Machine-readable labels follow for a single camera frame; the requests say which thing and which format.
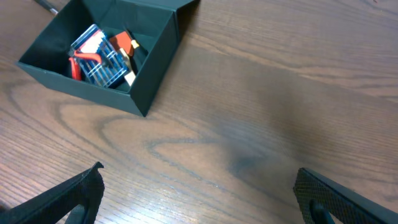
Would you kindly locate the black handled claw hammer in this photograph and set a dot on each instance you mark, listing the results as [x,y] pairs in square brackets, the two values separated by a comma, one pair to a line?
[48,6]

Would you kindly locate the black gift box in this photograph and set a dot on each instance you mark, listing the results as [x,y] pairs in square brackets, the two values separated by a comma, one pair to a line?
[153,23]

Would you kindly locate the blue precision screwdriver set case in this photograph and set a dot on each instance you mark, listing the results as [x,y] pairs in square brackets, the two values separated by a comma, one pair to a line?
[113,69]

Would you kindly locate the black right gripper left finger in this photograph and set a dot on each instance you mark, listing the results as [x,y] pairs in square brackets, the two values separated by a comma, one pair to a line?
[77,198]

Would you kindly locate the red handled cutting pliers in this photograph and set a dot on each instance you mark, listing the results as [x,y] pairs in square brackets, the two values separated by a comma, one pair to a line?
[74,66]

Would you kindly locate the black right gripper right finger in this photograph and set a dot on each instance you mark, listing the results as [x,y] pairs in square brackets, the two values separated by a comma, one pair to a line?
[321,200]

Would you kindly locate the black handled screwdriver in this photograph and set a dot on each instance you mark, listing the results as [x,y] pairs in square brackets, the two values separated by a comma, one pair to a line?
[139,55]

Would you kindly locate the orange scraper wooden handle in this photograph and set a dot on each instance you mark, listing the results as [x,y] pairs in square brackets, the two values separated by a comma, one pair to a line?
[126,45]

